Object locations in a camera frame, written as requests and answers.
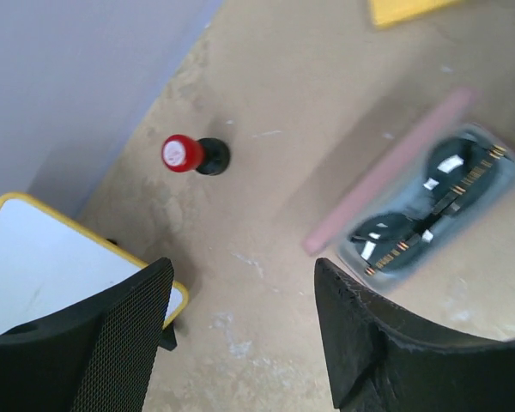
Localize yellow book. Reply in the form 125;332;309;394
367;0;460;29

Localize blue cleaning cloth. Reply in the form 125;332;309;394
336;124;515;293

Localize yellow framed whiteboard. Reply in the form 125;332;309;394
0;191;190;351

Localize red black stamp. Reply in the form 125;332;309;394
161;134;231;176

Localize metal frame sunglasses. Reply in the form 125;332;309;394
348;136;507;277

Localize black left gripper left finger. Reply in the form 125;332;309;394
0;257;174;411

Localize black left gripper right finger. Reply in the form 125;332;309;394
314;258;515;411

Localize pink glasses case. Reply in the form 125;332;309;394
302;85;515;293

